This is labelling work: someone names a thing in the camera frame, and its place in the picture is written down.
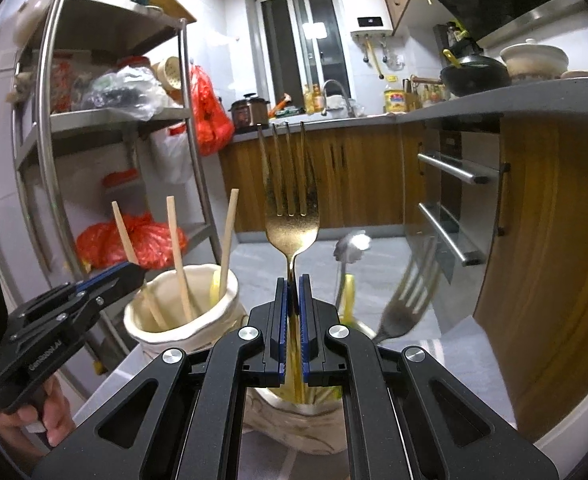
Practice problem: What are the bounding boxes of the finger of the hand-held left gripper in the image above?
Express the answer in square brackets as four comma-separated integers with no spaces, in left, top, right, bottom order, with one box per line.
[8,261,136,322]
[5,264,147,347]

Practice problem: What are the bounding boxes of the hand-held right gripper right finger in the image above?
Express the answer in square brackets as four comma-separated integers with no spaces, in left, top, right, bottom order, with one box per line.
[298,274,560,480]

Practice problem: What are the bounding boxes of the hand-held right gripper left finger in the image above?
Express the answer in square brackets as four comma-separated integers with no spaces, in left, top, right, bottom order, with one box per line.
[30,276,289,480]

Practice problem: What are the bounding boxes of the yellow plastic stick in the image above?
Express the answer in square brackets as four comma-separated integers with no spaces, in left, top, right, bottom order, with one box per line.
[335,274,359,326]

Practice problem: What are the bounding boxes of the cream ceramic double utensil holder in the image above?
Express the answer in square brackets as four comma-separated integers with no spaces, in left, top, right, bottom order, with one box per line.
[124,264,379,456]

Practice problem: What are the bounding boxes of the silver embossed fork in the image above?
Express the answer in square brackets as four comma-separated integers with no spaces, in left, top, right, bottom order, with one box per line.
[374,237,442,343]

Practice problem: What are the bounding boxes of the silver scalloped utensil handle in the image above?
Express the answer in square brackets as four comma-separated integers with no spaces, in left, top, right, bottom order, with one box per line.
[333,230,372,306]

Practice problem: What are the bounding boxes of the gold-trimmed metal fork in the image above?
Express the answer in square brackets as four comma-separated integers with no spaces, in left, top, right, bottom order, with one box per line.
[256,121,321,405]

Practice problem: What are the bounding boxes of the person's left hand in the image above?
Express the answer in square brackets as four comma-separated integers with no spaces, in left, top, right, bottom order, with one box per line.
[0,376,77,457]

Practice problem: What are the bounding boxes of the red plastic bag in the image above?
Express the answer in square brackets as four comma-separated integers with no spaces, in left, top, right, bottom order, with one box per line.
[190,65,235,157]
[76,212,189,271]

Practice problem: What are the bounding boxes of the plastic jar with red lid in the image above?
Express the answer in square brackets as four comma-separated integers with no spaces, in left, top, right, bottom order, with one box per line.
[101,170,142,216]

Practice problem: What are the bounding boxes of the white plastic bag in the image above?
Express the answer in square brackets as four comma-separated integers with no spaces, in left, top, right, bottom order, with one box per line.
[151,122,195,185]

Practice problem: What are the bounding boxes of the grey plaid tablecloth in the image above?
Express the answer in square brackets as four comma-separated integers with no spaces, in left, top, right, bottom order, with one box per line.
[74,332,519,480]

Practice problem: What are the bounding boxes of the stainless steel shelf rack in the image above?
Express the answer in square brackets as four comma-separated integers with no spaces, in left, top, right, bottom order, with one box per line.
[11,0,225,361]

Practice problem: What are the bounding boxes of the clear plastic bag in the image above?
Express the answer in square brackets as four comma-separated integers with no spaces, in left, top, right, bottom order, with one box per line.
[81,65,169,122]

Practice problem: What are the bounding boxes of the red rice cooker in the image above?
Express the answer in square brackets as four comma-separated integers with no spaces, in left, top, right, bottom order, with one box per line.
[230,93,271,131]

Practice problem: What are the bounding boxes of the stainless built-in oven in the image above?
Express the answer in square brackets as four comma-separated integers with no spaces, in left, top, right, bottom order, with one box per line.
[416,130,504,321]

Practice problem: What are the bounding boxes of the cream plastic colander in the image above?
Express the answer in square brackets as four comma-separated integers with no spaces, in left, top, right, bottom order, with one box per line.
[153,56,182,92]

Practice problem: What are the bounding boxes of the amber bottle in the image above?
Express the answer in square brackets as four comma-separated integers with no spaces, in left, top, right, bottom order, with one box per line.
[303,84,325,113]

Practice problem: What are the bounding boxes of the chrome kitchen faucet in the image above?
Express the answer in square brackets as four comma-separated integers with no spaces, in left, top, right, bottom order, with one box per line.
[321,79,353,117]

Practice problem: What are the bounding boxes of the yellow oil bottle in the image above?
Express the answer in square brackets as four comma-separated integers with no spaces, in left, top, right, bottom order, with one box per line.
[384,85,407,113]

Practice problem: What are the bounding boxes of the wooden base cabinets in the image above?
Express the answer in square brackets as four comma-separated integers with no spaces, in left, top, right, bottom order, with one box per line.
[219,110,588,456]

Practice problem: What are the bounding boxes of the condiment basket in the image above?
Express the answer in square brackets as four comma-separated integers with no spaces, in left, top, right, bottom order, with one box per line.
[409,75,447,110]

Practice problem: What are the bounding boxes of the kitchen window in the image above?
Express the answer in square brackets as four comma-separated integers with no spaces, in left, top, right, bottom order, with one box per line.
[256,0,349,111]

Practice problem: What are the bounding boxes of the black wok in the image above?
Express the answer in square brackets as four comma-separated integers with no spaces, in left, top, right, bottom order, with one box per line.
[441,55,512,97]

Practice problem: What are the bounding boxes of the grey kitchen countertop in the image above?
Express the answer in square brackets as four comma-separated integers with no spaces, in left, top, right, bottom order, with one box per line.
[231,76,588,135]

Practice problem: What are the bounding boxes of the white water heater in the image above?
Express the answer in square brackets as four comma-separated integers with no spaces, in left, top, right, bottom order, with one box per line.
[337,0,395,38]

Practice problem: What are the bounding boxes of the dark sauce bottles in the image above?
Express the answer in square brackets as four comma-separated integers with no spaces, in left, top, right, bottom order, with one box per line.
[436,22,472,53]

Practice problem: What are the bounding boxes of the white ceramic pot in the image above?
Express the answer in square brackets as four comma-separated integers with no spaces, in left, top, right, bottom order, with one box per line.
[498,39,569,83]

